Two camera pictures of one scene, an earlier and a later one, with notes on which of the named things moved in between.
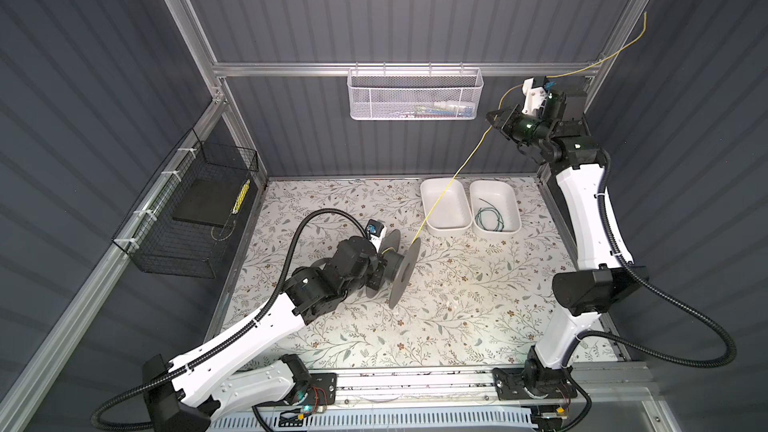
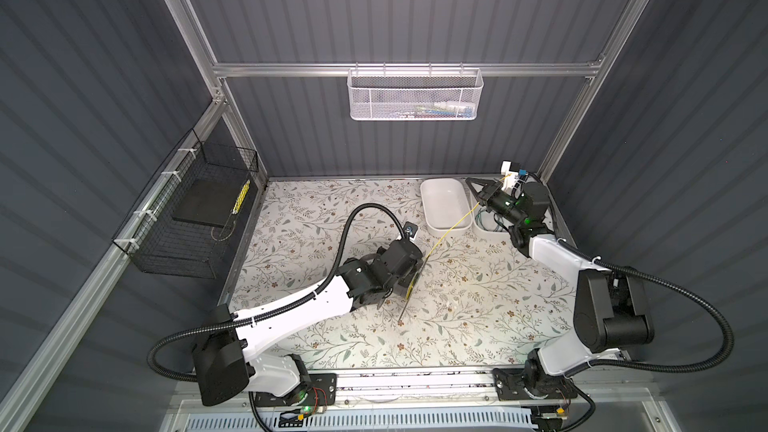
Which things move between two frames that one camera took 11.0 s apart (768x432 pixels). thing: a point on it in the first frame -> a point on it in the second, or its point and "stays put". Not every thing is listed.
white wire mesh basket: [415, 94] stays put
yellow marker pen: [241, 196] stays put
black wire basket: [181, 222] stays put
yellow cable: [598, 64] -> [437, 242]
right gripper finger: [503, 117] -> [489, 185]
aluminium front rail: [607, 382] stays put
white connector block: [534, 97] -> [509, 170]
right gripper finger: [508, 130] -> [482, 201]
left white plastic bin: [453, 215] stays put
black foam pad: [209, 201] stays put
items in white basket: [438, 109] stays put
